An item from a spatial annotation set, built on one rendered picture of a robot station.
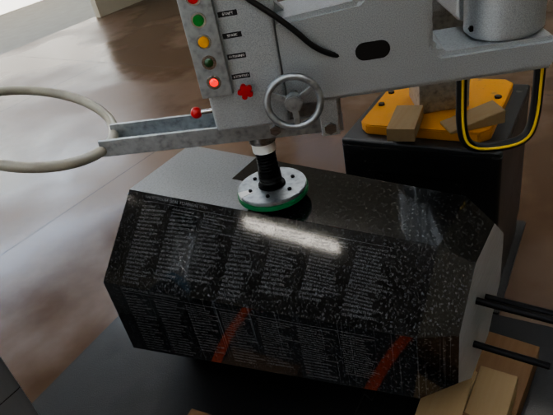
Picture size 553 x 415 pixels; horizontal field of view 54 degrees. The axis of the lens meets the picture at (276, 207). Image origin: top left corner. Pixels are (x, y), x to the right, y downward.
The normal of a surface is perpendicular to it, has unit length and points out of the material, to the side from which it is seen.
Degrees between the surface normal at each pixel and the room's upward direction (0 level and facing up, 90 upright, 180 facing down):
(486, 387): 0
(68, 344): 0
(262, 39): 90
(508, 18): 90
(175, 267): 45
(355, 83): 90
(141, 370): 0
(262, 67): 90
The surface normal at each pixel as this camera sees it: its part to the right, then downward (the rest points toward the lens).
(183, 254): -0.47, -0.19
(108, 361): -0.17, -0.82
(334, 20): -0.04, 0.56
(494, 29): -0.51, 0.55
